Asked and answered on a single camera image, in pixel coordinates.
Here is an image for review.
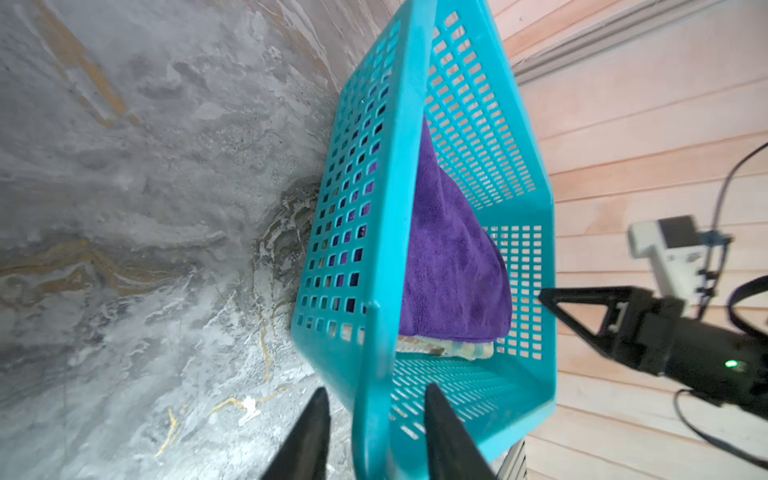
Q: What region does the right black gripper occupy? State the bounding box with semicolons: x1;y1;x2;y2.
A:
538;286;767;419

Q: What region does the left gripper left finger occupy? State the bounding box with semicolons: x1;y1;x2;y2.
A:
262;387;331;480

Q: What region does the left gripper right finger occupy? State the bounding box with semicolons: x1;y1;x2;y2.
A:
424;383;495;480

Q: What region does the yellow teal hippo towel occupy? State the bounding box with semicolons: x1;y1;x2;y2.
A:
396;336;494;361

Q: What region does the purple towel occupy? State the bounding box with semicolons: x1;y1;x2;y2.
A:
311;117;515;344

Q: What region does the teal plastic basket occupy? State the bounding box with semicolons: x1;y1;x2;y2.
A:
291;1;557;479

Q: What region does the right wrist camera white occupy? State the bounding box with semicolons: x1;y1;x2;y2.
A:
627;215;732;304

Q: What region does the aluminium frame post right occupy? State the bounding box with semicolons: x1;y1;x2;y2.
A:
512;0;720;85

